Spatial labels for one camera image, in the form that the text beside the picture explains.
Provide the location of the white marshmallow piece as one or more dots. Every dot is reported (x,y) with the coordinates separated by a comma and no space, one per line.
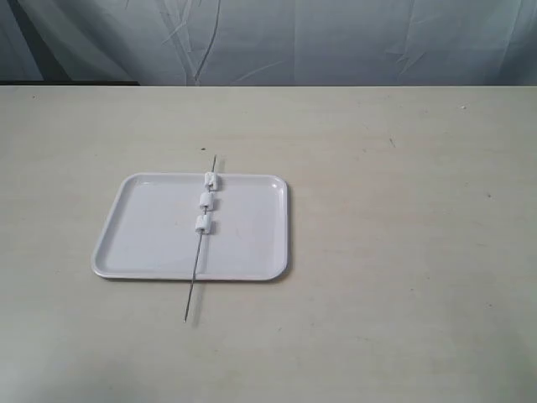
(203,224)
(211,181)
(206,202)

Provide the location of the white marshmallow piece bottom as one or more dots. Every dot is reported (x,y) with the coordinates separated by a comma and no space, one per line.
(203,224)

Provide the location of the white marshmallow piece top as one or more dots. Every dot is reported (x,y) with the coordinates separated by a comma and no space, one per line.
(211,181)

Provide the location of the blue-grey backdrop cloth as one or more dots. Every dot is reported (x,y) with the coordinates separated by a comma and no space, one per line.
(270,43)

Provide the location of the white rectangular plastic tray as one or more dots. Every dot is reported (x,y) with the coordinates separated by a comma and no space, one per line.
(150,232)

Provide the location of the thin metal skewer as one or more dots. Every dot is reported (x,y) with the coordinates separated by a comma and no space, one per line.
(196,261)

